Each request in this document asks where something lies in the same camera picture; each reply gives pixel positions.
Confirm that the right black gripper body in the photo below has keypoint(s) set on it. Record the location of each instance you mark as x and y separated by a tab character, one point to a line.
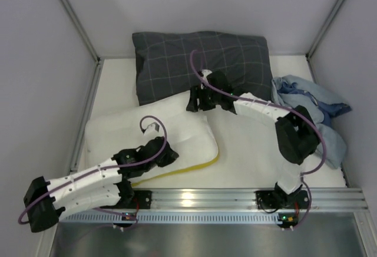
195	98

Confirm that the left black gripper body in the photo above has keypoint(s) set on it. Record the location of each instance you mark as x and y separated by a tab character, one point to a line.
167	155

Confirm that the white pillow yellow edge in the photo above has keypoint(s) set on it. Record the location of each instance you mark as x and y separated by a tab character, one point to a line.
189	134

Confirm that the blue whale-print pillowcase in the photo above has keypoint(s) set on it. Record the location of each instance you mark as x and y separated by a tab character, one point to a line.
322	105

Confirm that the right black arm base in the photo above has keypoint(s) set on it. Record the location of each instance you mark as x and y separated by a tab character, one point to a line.
266	201

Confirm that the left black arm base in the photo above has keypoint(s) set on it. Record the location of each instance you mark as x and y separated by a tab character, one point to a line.
142	199

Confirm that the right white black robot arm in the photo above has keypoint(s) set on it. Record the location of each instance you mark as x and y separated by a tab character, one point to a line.
294	129

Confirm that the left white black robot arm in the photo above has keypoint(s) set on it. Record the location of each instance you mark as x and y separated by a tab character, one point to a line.
107	184

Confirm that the dark grey plaid pillow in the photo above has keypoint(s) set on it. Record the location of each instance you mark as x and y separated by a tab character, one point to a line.
165	62

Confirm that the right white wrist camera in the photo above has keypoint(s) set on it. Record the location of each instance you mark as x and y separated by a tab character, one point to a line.
204	74

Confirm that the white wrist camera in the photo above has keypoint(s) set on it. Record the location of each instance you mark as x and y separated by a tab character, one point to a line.
152	130
204	74

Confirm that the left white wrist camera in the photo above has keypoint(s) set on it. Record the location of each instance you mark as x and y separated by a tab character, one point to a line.
152	130

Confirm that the aluminium mounting rail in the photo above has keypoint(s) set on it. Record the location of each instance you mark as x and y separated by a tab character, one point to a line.
243	200

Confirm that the slotted grey cable duct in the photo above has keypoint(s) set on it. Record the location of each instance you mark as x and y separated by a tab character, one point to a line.
259	218

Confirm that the left aluminium frame post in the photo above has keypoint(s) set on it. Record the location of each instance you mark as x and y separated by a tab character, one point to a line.
69	10

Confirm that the aluminium frame post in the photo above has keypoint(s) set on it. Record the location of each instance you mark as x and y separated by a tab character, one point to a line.
69	10
335	9

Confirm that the right aluminium frame post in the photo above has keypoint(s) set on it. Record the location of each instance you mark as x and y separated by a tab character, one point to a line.
335	9

